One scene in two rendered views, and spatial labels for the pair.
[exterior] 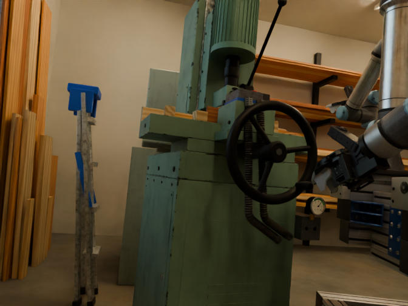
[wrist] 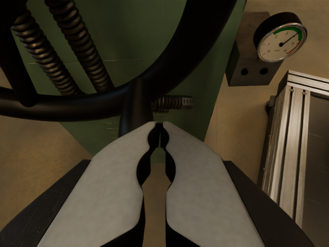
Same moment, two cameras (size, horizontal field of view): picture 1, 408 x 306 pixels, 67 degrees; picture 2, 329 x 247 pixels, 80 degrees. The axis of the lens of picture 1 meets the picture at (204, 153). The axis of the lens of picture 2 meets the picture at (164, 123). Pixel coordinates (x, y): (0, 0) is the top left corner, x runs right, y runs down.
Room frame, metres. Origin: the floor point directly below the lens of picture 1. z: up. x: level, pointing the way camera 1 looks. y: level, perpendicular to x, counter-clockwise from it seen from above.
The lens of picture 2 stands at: (0.77, -0.33, 0.85)
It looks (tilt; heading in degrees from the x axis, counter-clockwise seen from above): 59 degrees down; 23
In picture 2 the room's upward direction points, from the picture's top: 4 degrees counter-clockwise
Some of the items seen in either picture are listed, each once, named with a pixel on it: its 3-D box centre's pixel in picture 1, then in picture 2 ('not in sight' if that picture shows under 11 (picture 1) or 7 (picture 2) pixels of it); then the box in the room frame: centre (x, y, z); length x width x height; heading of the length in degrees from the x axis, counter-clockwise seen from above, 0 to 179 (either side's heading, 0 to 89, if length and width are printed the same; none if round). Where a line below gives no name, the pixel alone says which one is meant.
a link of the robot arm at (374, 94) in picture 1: (370, 99); not in sight; (1.61, -0.86, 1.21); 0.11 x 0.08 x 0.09; 11
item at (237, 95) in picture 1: (248, 99); not in sight; (0.98, -0.13, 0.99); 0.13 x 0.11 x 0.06; 110
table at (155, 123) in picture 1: (232, 136); not in sight; (1.06, -0.09, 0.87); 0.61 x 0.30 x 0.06; 110
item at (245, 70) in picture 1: (242, 73); not in sight; (1.43, -0.15, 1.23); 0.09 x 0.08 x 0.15; 20
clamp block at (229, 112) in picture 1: (244, 121); not in sight; (0.98, -0.12, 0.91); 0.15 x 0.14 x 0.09; 110
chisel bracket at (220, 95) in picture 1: (227, 101); not in sight; (1.19, -0.07, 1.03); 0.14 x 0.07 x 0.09; 20
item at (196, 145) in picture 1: (231, 152); not in sight; (1.12, -0.10, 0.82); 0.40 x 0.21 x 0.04; 110
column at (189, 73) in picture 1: (205, 84); not in sight; (1.44, 0.02, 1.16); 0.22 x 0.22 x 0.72; 20
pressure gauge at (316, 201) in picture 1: (314, 208); (274, 41); (1.06, -0.39, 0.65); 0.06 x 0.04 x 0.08; 110
